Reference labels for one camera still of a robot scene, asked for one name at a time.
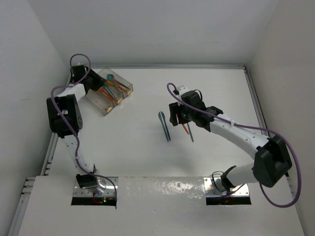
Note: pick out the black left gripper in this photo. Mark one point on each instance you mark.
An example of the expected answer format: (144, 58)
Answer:
(99, 81)

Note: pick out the clear outer container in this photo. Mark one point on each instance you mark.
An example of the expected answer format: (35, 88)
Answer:
(100, 102)

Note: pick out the teal plastic fork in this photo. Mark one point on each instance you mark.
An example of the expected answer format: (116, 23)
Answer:
(109, 91)

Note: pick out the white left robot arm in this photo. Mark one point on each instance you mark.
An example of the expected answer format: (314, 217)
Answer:
(66, 121)

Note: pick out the dark blue plastic spoon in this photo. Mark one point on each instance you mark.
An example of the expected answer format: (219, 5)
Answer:
(123, 84)

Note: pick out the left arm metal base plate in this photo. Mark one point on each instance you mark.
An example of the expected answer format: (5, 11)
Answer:
(105, 189)

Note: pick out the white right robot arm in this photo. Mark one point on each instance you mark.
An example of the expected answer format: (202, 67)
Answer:
(271, 160)

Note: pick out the clear middle container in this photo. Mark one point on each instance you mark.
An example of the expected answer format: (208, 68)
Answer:
(105, 95)

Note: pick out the clear spoon container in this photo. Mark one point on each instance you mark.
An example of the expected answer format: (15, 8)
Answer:
(104, 72)

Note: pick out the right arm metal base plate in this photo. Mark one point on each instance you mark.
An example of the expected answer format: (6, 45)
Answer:
(213, 189)

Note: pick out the teal plastic knife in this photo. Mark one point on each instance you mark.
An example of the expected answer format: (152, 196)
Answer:
(190, 132)
(163, 125)

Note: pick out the teal plastic spoon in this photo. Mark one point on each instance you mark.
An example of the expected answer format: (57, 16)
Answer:
(110, 78)

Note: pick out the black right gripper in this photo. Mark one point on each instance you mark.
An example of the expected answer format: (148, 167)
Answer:
(174, 108)

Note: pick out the orange plastic spoon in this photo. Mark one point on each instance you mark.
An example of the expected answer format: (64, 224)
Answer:
(122, 87)

